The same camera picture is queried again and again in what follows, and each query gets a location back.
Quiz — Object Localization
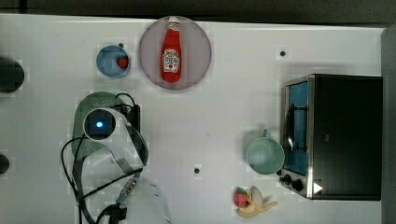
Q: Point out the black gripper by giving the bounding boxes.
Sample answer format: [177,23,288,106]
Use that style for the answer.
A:
[120,104,141,132]

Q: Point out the green plastic strainer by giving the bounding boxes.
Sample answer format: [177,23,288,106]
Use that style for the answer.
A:
[71,91,125,161]

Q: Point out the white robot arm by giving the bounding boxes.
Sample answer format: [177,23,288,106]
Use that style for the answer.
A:
[81,107,172,224]

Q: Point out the small red toy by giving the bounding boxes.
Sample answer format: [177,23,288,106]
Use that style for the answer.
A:
[117,57,129,70]

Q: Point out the blue bowl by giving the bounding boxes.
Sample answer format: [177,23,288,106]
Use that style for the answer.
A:
[96,45,131,78]

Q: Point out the red ketchup bottle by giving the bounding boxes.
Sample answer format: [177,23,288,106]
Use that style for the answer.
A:
[160,17,182,83]

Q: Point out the grey round plate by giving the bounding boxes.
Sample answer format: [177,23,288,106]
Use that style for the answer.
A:
[138,16,212,90]

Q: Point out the red toy strawberry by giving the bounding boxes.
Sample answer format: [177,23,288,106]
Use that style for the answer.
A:
[233,188,248,207]

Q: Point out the green mug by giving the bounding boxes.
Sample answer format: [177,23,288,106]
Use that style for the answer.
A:
[246,129,285,175]

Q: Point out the yellow toy banana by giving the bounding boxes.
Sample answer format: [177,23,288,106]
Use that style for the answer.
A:
[236,187,277,218]

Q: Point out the black toaster oven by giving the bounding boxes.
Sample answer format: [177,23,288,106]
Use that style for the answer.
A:
[277,74,383,201]

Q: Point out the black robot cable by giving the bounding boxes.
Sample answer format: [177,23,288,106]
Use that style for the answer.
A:
[60,92,144,224]

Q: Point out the small black post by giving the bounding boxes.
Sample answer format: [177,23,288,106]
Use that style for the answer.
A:
[0,155,9,175]

